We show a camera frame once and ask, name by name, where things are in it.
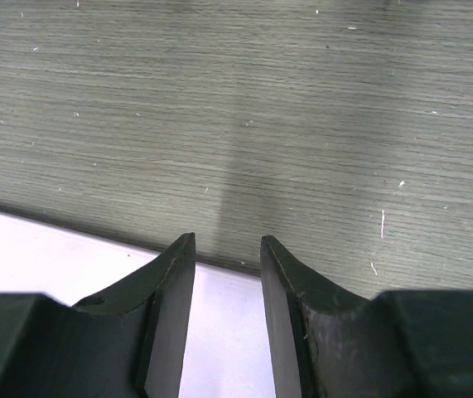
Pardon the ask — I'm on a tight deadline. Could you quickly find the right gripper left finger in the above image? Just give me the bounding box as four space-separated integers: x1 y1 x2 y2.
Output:
0 233 195 397

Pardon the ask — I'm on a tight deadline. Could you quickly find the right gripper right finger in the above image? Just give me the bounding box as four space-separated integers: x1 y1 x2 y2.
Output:
260 235 473 397

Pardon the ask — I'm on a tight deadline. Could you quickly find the lilac plastic tray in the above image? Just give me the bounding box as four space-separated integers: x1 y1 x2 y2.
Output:
0 212 275 397

